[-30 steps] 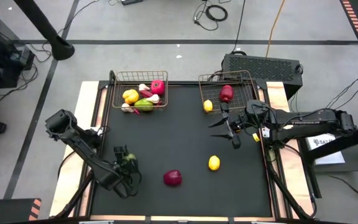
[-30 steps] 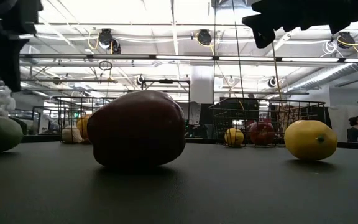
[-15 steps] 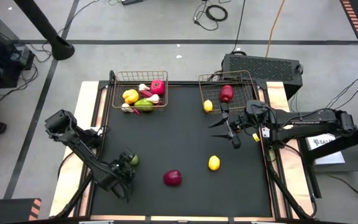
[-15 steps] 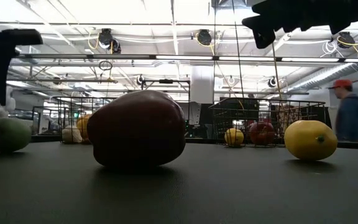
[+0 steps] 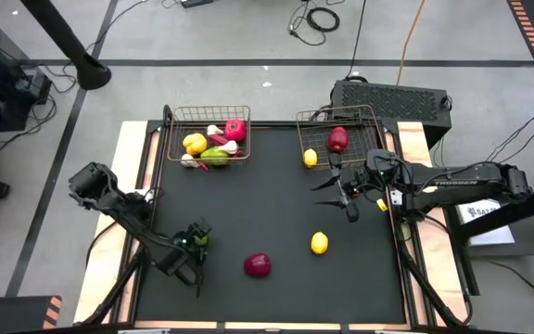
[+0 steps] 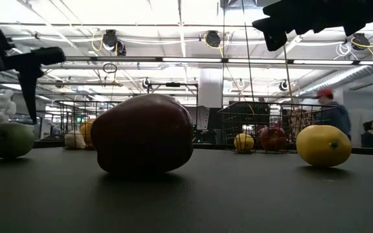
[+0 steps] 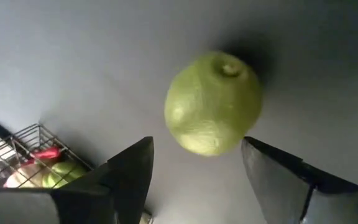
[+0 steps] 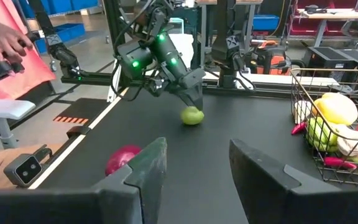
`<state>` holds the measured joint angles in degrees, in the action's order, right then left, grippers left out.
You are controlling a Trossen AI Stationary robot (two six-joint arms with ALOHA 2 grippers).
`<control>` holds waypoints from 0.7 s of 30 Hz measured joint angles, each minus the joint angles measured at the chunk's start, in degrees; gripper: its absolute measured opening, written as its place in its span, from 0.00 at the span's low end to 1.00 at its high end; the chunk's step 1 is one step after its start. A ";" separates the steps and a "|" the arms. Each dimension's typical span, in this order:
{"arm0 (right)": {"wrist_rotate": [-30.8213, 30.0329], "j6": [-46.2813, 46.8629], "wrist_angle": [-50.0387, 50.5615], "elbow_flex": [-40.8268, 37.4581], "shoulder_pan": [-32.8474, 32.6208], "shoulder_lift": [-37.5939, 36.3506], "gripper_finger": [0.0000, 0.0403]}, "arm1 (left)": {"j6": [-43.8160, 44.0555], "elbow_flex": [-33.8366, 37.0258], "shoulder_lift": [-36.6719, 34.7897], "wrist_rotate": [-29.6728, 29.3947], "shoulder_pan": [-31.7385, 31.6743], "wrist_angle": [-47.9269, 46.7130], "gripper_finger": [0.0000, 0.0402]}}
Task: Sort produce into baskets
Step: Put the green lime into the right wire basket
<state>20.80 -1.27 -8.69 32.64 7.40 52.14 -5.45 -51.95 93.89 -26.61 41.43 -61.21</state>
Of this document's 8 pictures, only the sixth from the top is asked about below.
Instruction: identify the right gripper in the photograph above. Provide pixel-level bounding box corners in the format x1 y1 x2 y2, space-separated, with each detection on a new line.
252 0 346 52

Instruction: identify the green lime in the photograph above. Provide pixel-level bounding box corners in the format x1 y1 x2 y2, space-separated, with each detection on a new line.
0 122 36 159

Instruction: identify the white garlic bulb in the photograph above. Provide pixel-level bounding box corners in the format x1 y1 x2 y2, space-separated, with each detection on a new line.
63 130 87 150

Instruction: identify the yellow bell pepper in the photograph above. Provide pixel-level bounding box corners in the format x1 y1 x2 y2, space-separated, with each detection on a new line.
78 118 96 150

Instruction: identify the yellow lemon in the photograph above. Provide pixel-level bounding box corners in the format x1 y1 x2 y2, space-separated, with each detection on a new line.
233 133 255 153
295 124 352 168

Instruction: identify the dark red apple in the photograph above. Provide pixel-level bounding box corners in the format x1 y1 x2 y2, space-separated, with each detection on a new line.
89 93 195 175

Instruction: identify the white robot figure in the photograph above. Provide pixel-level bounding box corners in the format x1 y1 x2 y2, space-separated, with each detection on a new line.
0 89 17 126

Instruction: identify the thin black vertical pole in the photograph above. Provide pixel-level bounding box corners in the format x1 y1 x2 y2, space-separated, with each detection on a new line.
220 0 227 106

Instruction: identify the long horizontal light bar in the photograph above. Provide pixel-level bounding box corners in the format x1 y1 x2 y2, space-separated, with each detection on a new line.
40 54 373 68

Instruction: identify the black table mat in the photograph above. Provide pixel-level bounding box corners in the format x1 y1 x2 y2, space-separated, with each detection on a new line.
0 147 373 233

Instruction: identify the metal wire basket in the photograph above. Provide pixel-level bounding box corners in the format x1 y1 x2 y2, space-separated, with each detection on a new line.
217 102 330 153
54 100 124 150

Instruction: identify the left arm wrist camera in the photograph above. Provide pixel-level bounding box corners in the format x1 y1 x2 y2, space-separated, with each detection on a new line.
5 46 67 71

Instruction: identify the long orange cable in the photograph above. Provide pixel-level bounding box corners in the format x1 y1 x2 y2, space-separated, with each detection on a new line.
282 43 297 111

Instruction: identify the long thin black cable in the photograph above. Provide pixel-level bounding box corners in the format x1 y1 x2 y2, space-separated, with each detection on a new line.
241 0 256 104

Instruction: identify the silver ventilation duct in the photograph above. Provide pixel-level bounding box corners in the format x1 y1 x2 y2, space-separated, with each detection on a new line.
298 64 373 96

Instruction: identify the black cart frame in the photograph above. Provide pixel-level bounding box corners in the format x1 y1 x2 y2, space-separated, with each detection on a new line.
146 82 199 107

